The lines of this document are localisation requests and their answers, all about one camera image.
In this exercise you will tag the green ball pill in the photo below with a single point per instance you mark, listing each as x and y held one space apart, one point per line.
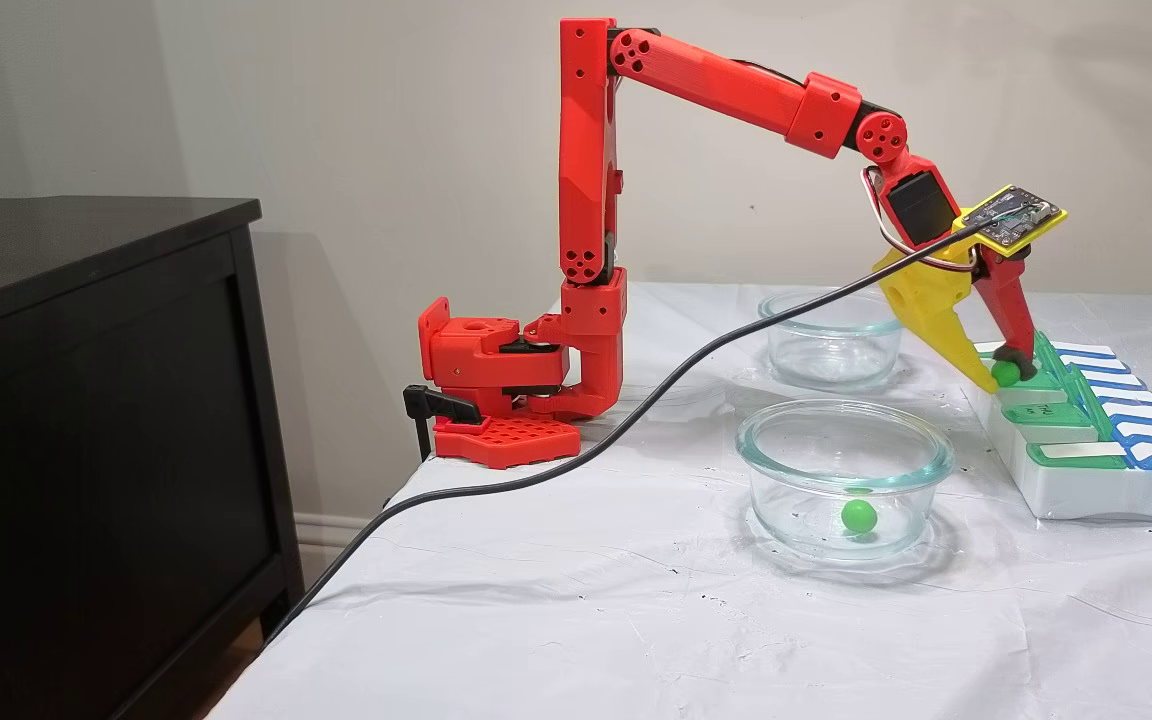
858 516
1006 374

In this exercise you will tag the weekly pill organizer box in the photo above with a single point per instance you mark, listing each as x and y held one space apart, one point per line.
1086 490

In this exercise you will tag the clear glass bowl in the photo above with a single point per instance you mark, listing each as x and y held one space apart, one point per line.
776 470
836 350

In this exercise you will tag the white table cloth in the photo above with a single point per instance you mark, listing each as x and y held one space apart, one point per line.
586 620

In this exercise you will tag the black table clamp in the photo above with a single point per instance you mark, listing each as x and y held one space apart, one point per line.
436 402

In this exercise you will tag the white baseboard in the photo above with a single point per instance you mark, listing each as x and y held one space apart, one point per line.
331 530

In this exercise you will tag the black wooden cabinet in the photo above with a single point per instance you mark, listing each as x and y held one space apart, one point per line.
86 450

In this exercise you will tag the camera board on yellow mount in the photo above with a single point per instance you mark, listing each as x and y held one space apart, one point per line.
1011 215

